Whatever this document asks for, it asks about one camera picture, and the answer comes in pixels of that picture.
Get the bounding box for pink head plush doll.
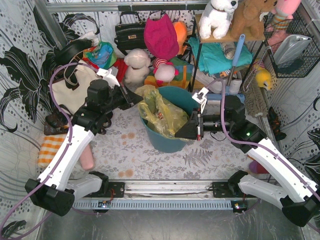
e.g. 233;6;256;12
152;57;179;85

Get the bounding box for white storage box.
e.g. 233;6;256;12
195;71;242;94

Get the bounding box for yellow plush toy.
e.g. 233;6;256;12
252;61;272;91

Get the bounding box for pink plush toy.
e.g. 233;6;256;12
266;0;301;32

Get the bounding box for cream plush lamb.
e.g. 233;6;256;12
124;48;151;84

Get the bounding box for red clothing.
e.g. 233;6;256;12
110;58;128;83

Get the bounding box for purple cable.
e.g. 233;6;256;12
206;77;320;228
0;62;101;238

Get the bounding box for white plush dog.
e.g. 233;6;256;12
199;0;239;40

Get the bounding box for black round hat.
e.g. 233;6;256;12
54;39;93;66

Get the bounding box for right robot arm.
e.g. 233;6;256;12
175;95;320;227

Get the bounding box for yellow trash bag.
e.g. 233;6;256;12
134;85;189;139

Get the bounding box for rainbow folded cloth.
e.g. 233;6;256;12
144;57;194;89

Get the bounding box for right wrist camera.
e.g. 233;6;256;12
192;87;209;114

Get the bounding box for magenta cloth bag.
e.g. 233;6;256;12
143;13;179;61

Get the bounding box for brown teddy bear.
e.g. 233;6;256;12
230;0;278;39

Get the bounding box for blue floor mop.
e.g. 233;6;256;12
205;34;246;104

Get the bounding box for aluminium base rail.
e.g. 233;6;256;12
73;180;257;212

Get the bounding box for silver foil pouch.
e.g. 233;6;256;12
273;34;312;65

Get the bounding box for orange plush toy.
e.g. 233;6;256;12
173;21;188;55

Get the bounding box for cream canvas tote bag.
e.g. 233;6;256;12
47;59;106;115

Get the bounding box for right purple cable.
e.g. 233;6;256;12
206;77;320;228

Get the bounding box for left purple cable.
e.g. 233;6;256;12
0;62;101;238

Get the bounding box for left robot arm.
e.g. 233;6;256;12
25;79;143;217

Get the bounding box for brown patterned bag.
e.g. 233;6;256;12
43;107;113;136

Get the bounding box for black orange cloth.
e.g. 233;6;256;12
267;106;287;141

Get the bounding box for colorful printed cloth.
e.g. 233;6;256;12
82;41;117;70

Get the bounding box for pink sponge roll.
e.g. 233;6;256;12
79;144;95;171

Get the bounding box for black wire basket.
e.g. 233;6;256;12
264;11;320;78

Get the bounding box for orange checkered towel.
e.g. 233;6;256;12
37;133;67;168

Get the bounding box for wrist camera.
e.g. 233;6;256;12
192;87;209;114
96;68;120;89

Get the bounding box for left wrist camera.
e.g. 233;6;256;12
96;68;120;89

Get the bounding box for teal folded cloth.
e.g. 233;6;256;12
198;43;253;75

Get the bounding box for black leather handbag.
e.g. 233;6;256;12
114;11;147;56

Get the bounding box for crumpled paper trash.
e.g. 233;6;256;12
157;112;164;120

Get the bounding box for teal trash bin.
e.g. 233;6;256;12
140;86;198;153

